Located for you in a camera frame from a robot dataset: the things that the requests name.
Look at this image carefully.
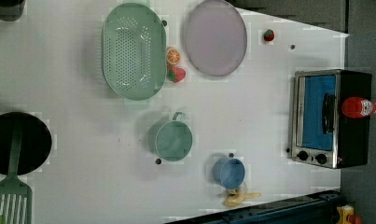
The yellow banana peel toy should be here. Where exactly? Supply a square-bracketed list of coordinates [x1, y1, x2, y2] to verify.
[224, 182, 261, 207]

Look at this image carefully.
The orange slice toy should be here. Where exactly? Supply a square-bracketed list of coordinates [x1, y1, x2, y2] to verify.
[166, 47, 181, 65]

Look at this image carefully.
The dark blue metal frame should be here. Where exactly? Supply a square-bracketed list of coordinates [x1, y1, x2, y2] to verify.
[167, 190, 346, 224]

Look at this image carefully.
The yellow red object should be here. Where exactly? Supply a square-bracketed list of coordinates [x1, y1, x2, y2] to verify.
[337, 205, 362, 224]

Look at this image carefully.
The small red strawberry toy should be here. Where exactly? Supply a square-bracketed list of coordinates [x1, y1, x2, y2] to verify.
[263, 29, 275, 42]

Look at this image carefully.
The red ketchup bottle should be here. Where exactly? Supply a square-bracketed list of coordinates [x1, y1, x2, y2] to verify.
[341, 97, 376, 119]

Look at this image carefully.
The green cup with handle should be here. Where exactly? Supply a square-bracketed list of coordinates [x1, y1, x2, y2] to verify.
[148, 112, 193, 161]

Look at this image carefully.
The green slotted spatula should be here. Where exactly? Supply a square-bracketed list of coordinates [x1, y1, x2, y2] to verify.
[0, 121, 33, 224]

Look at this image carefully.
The black cylinder cup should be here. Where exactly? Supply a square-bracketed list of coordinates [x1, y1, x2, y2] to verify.
[0, 0, 26, 21]

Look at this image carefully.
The lilac oval plate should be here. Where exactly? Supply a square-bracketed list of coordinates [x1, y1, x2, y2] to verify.
[183, 0, 247, 76]

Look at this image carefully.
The pink strawberry toy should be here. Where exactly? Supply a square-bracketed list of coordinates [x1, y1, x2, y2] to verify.
[168, 66, 187, 83]

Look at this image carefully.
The black toaster oven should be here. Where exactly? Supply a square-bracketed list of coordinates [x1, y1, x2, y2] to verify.
[290, 69, 372, 169]

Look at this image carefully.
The blue cup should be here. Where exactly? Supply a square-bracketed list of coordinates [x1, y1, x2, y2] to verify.
[213, 157, 245, 189]

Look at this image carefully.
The green oval colander basket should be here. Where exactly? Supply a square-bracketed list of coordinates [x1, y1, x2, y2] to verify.
[102, 3, 167, 101]

